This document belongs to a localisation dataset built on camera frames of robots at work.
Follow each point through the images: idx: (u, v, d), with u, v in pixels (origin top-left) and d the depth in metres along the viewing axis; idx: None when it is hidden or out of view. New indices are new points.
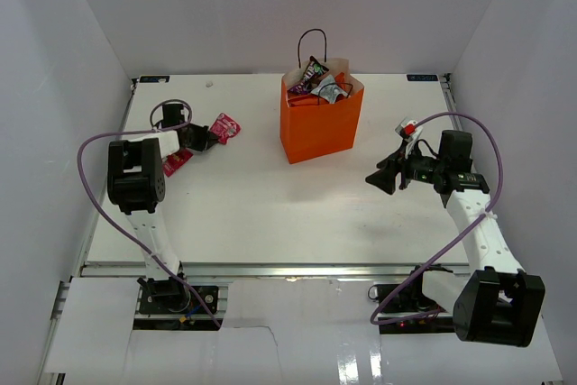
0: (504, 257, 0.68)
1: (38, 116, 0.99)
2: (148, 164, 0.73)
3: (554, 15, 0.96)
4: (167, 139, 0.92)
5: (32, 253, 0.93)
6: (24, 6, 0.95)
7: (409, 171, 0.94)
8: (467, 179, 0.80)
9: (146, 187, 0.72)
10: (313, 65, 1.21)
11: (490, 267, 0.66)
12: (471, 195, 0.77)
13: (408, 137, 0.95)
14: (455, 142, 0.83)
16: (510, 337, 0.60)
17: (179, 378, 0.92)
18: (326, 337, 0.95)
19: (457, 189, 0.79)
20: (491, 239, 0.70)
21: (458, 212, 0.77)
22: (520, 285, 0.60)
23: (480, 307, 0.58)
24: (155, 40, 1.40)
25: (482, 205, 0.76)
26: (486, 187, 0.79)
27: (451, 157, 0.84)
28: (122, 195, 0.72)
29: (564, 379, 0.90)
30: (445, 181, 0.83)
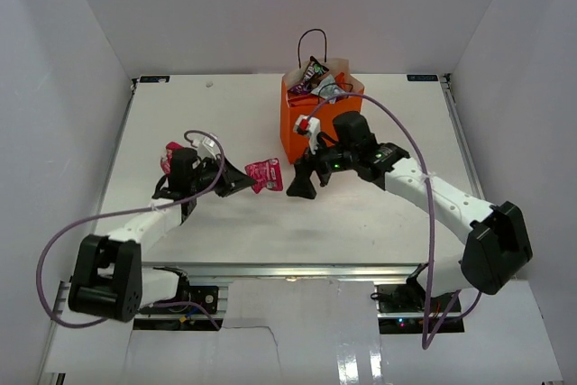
0: (472, 202, 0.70)
1: (38, 116, 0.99)
2: (119, 278, 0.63)
3: (554, 14, 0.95)
4: (163, 219, 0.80)
5: (33, 254, 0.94)
6: (24, 5, 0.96)
7: (323, 166, 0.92)
8: (385, 156, 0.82)
9: (110, 307, 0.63)
10: (312, 65, 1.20)
11: (473, 219, 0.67)
12: (404, 167, 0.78)
13: (306, 132, 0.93)
14: (353, 126, 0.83)
16: (520, 259, 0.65)
17: (178, 377, 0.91)
18: (326, 337, 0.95)
19: (388, 173, 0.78)
20: (451, 197, 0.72)
21: (404, 189, 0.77)
22: (501, 216, 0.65)
23: (488, 255, 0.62)
24: (155, 40, 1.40)
25: (418, 169, 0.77)
26: (404, 152, 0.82)
27: (358, 142, 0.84)
28: (82, 307, 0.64)
29: (564, 379, 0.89)
30: (370, 168, 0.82)
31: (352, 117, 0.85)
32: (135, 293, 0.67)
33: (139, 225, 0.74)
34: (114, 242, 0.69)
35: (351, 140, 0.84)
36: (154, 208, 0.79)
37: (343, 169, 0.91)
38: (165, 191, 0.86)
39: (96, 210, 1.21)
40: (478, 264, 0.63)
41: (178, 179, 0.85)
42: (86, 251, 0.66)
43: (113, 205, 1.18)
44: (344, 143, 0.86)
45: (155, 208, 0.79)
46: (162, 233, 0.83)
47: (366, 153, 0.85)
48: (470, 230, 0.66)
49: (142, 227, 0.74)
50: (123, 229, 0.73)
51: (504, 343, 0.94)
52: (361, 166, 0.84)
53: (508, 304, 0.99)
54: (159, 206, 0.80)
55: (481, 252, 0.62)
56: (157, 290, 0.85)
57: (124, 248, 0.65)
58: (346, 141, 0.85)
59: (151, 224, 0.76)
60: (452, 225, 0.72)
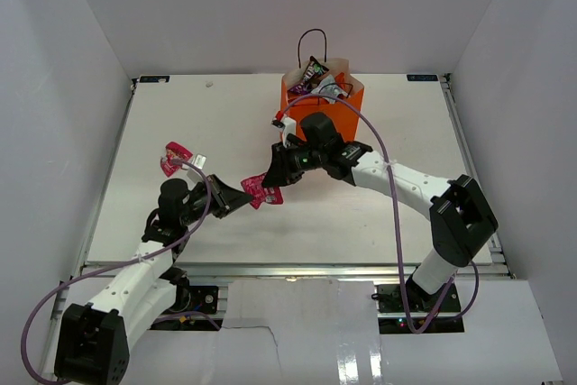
0: (431, 180, 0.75)
1: (38, 116, 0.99)
2: (103, 354, 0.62)
3: (554, 14, 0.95)
4: (151, 270, 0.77)
5: (33, 254, 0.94)
6: (24, 5, 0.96)
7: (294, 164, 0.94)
8: (352, 155, 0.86)
9: (96, 378, 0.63)
10: (312, 65, 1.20)
11: (434, 196, 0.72)
12: (369, 160, 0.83)
13: (281, 125, 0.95)
14: (321, 129, 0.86)
16: (487, 229, 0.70)
17: (178, 377, 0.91)
18: (326, 338, 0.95)
19: (354, 167, 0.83)
20: (411, 178, 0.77)
21: (370, 179, 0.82)
22: (461, 190, 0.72)
23: (453, 227, 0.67)
24: (155, 40, 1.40)
25: (380, 160, 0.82)
26: (368, 148, 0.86)
27: (325, 143, 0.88)
28: (68, 371, 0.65)
29: (564, 379, 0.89)
30: (338, 167, 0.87)
31: (318, 120, 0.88)
32: (123, 358, 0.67)
33: (123, 288, 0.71)
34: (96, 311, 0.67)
35: (319, 141, 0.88)
36: (141, 261, 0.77)
37: (312, 168, 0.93)
38: (155, 225, 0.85)
39: (96, 210, 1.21)
40: (447, 237, 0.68)
41: (169, 215, 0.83)
42: (68, 324, 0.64)
43: (113, 205, 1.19)
44: (313, 145, 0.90)
45: (141, 260, 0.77)
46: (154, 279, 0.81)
47: (334, 153, 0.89)
48: (429, 206, 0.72)
49: (127, 288, 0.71)
50: (107, 291, 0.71)
51: (504, 343, 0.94)
52: (331, 165, 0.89)
53: (508, 304, 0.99)
54: (145, 256, 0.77)
55: (447, 225, 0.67)
56: (157, 311, 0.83)
57: (105, 323, 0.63)
58: (315, 142, 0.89)
59: (137, 280, 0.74)
60: (415, 205, 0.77)
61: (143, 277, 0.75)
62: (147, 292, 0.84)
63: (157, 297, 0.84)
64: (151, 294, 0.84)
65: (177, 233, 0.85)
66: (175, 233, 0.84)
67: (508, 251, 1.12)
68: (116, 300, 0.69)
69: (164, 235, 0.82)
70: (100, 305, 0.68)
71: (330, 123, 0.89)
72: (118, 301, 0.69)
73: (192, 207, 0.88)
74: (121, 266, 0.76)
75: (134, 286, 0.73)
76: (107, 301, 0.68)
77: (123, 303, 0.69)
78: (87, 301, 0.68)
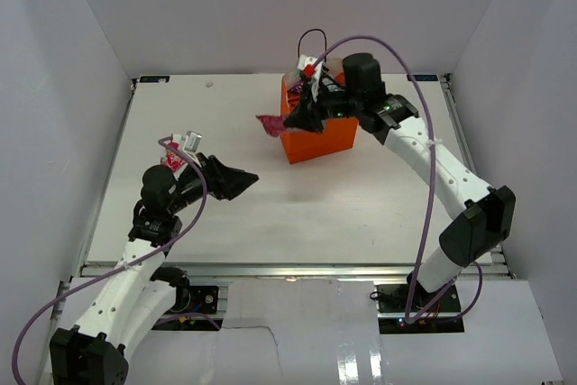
0: (471, 181, 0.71)
1: (38, 116, 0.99)
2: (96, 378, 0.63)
3: (554, 14, 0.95)
4: (140, 275, 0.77)
5: (33, 254, 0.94)
6: (24, 5, 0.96)
7: (323, 111, 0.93)
8: (393, 110, 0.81)
9: None
10: None
11: (470, 198, 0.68)
12: (410, 127, 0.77)
13: None
14: (366, 71, 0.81)
16: (496, 239, 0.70)
17: (178, 377, 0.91)
18: (326, 338, 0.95)
19: (394, 131, 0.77)
20: (453, 169, 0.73)
21: (406, 151, 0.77)
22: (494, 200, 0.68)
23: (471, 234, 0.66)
24: (155, 40, 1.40)
25: (424, 133, 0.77)
26: (411, 109, 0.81)
27: (366, 88, 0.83)
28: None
29: (564, 379, 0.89)
30: (374, 118, 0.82)
31: (365, 60, 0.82)
32: (121, 369, 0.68)
33: (110, 306, 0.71)
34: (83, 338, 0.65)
35: (360, 84, 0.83)
36: (127, 268, 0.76)
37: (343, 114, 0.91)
38: (142, 217, 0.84)
39: (96, 210, 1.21)
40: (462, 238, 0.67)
41: (156, 207, 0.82)
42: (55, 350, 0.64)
43: (113, 206, 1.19)
44: (352, 87, 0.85)
45: (129, 268, 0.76)
46: (146, 280, 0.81)
47: (371, 101, 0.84)
48: (463, 208, 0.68)
49: (114, 306, 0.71)
50: (96, 307, 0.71)
51: (504, 343, 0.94)
52: (366, 115, 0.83)
53: (508, 304, 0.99)
54: (132, 262, 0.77)
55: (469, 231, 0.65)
56: (156, 316, 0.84)
57: (94, 351, 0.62)
58: (354, 85, 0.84)
59: (125, 293, 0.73)
60: (444, 197, 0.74)
61: (132, 288, 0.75)
62: (147, 296, 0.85)
63: (156, 299, 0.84)
64: (150, 297, 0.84)
65: (164, 224, 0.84)
66: (162, 225, 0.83)
67: (508, 251, 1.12)
68: (105, 320, 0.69)
69: (151, 229, 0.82)
70: (87, 328, 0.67)
71: (378, 68, 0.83)
72: (105, 322, 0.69)
73: (181, 195, 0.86)
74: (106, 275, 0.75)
75: (121, 300, 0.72)
76: (96, 321, 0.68)
77: (110, 324, 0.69)
78: (75, 323, 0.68)
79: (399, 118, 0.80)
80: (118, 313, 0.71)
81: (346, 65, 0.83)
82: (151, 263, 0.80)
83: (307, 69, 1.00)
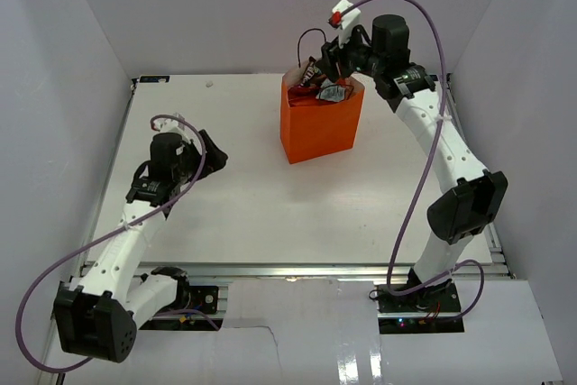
0: (469, 162, 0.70)
1: (39, 117, 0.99)
2: (105, 338, 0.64)
3: (554, 16, 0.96)
4: (140, 235, 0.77)
5: (33, 254, 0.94)
6: (24, 6, 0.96)
7: (344, 62, 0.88)
8: (411, 78, 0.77)
9: (105, 351, 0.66)
10: (312, 65, 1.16)
11: (462, 178, 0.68)
12: (423, 99, 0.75)
13: (337, 27, 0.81)
14: (394, 34, 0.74)
16: (479, 222, 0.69)
17: (178, 377, 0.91)
18: (326, 338, 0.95)
19: (407, 100, 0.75)
20: (453, 146, 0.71)
21: (415, 123, 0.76)
22: (486, 182, 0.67)
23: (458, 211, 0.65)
24: (155, 41, 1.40)
25: (435, 107, 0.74)
26: (430, 82, 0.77)
27: (390, 53, 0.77)
28: (77, 351, 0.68)
29: (564, 379, 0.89)
30: (389, 84, 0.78)
31: (395, 23, 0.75)
32: (129, 331, 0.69)
33: (114, 264, 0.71)
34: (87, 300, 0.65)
35: (383, 47, 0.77)
36: (128, 227, 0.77)
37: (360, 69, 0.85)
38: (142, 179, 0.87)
39: (96, 209, 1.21)
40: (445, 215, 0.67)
41: (161, 168, 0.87)
42: (61, 311, 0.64)
43: (113, 206, 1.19)
44: (376, 47, 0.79)
45: (129, 227, 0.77)
46: (148, 242, 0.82)
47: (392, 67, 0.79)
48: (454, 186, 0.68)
49: (118, 264, 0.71)
50: (99, 266, 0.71)
51: (505, 343, 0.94)
52: (383, 78, 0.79)
53: (508, 304, 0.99)
54: (132, 222, 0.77)
55: (454, 208, 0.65)
56: (158, 300, 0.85)
57: (100, 308, 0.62)
58: (378, 47, 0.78)
59: (127, 253, 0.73)
60: (439, 174, 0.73)
61: (134, 247, 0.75)
62: (149, 283, 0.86)
63: (159, 287, 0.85)
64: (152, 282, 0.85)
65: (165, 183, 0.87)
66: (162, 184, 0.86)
67: (508, 251, 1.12)
68: (108, 279, 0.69)
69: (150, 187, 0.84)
70: (91, 288, 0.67)
71: (407, 32, 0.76)
72: (109, 279, 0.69)
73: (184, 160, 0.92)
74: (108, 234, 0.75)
75: (125, 261, 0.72)
76: (100, 281, 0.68)
77: (115, 282, 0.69)
78: (78, 284, 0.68)
79: (415, 88, 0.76)
80: (123, 271, 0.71)
81: (378, 25, 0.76)
82: (149, 224, 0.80)
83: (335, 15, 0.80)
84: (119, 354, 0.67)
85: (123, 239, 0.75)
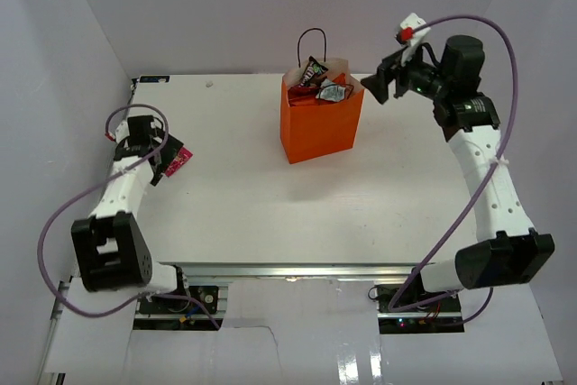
0: (516, 215, 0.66)
1: (39, 117, 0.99)
2: (127, 252, 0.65)
3: (554, 16, 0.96)
4: (138, 178, 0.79)
5: (33, 255, 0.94)
6: (24, 6, 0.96)
7: (405, 79, 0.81)
8: (474, 111, 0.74)
9: (130, 273, 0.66)
10: (312, 65, 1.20)
11: (502, 231, 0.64)
12: (480, 136, 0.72)
13: (405, 43, 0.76)
14: (465, 60, 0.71)
16: (512, 281, 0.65)
17: (178, 377, 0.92)
18: (326, 338, 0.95)
19: (463, 132, 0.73)
20: (503, 194, 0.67)
21: (467, 158, 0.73)
22: (529, 242, 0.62)
23: (489, 267, 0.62)
24: (155, 41, 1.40)
25: (493, 148, 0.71)
26: (493, 118, 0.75)
27: (457, 78, 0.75)
28: (101, 285, 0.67)
29: (564, 379, 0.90)
30: (448, 112, 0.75)
31: (470, 48, 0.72)
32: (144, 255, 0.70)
33: (120, 195, 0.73)
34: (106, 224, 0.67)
35: (452, 69, 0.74)
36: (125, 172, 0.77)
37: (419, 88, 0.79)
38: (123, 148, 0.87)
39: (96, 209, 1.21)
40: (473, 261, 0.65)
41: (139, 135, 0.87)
42: (79, 233, 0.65)
43: None
44: (444, 70, 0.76)
45: (125, 172, 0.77)
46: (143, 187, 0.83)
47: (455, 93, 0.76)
48: (493, 237, 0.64)
49: (124, 195, 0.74)
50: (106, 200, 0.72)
51: (505, 343, 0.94)
52: (444, 102, 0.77)
53: (508, 305, 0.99)
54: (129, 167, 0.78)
55: (485, 263, 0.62)
56: (161, 274, 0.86)
57: (117, 220, 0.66)
58: (446, 68, 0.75)
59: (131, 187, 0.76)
60: (480, 220, 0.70)
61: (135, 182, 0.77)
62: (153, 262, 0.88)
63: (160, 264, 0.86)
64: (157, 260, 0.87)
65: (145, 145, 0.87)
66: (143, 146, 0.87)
67: None
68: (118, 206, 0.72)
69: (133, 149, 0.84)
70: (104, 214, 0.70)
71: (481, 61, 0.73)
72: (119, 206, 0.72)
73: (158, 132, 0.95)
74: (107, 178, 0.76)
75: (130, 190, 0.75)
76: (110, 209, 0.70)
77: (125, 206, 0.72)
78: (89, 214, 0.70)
79: (475, 121, 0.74)
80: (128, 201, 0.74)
81: (451, 46, 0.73)
82: (145, 170, 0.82)
83: (406, 32, 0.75)
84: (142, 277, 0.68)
85: (121, 179, 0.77)
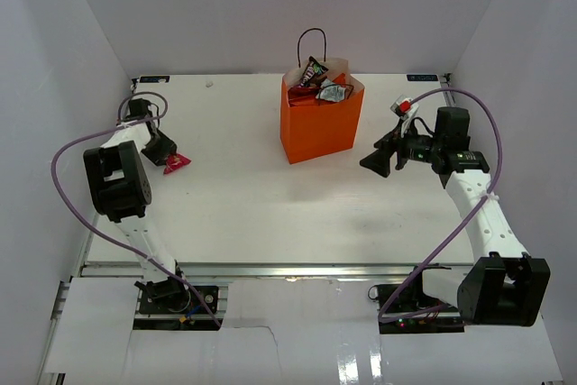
0: (508, 241, 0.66)
1: (39, 118, 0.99)
2: (129, 169, 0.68)
3: (554, 16, 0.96)
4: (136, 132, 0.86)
5: (33, 254, 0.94)
6: (24, 7, 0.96)
7: (406, 151, 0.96)
8: (466, 159, 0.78)
9: (134, 193, 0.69)
10: (312, 65, 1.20)
11: (496, 252, 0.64)
12: (473, 177, 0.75)
13: (404, 114, 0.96)
14: (452, 119, 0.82)
16: (514, 317, 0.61)
17: (179, 378, 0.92)
18: (326, 338, 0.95)
19: (456, 173, 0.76)
20: (494, 221, 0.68)
21: (460, 195, 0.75)
22: (526, 268, 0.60)
23: (488, 291, 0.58)
24: (155, 41, 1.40)
25: (484, 186, 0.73)
26: (486, 166, 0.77)
27: (448, 134, 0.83)
28: (109, 203, 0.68)
29: (564, 379, 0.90)
30: (444, 160, 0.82)
31: (458, 111, 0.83)
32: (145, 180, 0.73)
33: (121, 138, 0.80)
34: (111, 150, 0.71)
35: (443, 131, 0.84)
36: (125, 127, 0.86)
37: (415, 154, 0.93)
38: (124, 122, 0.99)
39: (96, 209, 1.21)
40: (473, 289, 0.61)
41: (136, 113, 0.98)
42: (87, 158, 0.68)
43: None
44: (438, 132, 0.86)
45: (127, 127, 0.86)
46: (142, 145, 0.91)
47: (448, 147, 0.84)
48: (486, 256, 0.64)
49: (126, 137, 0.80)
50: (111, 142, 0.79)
51: (505, 343, 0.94)
52: (437, 155, 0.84)
53: None
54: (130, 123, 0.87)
55: (482, 286, 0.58)
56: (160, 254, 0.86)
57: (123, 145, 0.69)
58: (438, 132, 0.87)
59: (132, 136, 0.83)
60: (476, 245, 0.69)
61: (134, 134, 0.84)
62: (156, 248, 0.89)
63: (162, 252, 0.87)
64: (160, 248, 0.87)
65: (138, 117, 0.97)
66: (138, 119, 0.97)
67: None
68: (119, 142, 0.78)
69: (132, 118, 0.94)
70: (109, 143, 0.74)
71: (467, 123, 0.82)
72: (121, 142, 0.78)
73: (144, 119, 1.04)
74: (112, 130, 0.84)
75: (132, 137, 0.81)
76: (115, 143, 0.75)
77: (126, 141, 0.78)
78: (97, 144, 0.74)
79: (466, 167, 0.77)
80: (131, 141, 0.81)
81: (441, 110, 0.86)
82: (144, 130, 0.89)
83: (403, 105, 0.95)
84: (145, 198, 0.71)
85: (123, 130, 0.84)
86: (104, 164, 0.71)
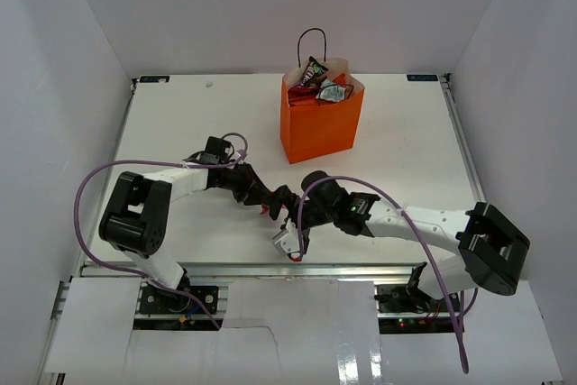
0: (449, 217, 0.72)
1: (39, 117, 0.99)
2: (148, 206, 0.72)
3: (554, 16, 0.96)
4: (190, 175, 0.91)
5: (33, 254, 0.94)
6: (23, 5, 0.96)
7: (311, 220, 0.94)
8: (361, 206, 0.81)
9: (135, 232, 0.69)
10: (312, 65, 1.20)
11: (458, 232, 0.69)
12: (380, 208, 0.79)
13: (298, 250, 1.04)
14: (325, 189, 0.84)
16: (519, 249, 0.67)
17: (179, 378, 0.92)
18: (325, 339, 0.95)
19: (368, 221, 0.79)
20: (430, 217, 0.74)
21: (389, 229, 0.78)
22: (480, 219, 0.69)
23: (490, 259, 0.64)
24: (155, 40, 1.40)
25: (391, 207, 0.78)
26: (373, 196, 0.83)
27: (333, 204, 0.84)
28: (110, 233, 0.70)
29: (564, 379, 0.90)
30: (353, 224, 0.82)
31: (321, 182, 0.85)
32: (159, 231, 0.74)
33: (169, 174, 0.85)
34: (148, 181, 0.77)
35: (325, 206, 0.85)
36: (185, 166, 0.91)
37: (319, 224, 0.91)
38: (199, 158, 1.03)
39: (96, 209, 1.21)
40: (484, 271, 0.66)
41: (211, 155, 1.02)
42: (123, 179, 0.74)
43: None
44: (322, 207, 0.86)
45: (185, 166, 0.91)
46: (190, 190, 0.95)
47: (343, 212, 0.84)
48: (457, 243, 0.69)
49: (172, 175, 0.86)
50: (157, 175, 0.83)
51: (505, 344, 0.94)
52: (343, 224, 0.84)
53: (510, 306, 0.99)
54: (190, 165, 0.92)
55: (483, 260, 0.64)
56: (164, 274, 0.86)
57: (156, 187, 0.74)
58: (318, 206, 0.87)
59: (181, 177, 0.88)
60: (442, 245, 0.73)
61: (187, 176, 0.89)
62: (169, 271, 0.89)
63: (166, 271, 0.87)
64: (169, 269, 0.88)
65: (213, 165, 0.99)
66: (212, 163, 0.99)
67: None
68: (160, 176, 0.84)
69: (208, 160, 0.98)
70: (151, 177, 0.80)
71: (333, 182, 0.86)
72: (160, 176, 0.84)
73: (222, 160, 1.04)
74: (169, 165, 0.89)
75: (178, 175, 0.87)
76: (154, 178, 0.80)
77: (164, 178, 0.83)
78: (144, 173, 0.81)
79: (367, 207, 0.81)
80: (173, 180, 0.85)
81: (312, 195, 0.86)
82: (200, 176, 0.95)
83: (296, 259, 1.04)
84: (145, 247, 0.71)
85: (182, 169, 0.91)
86: (134, 192, 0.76)
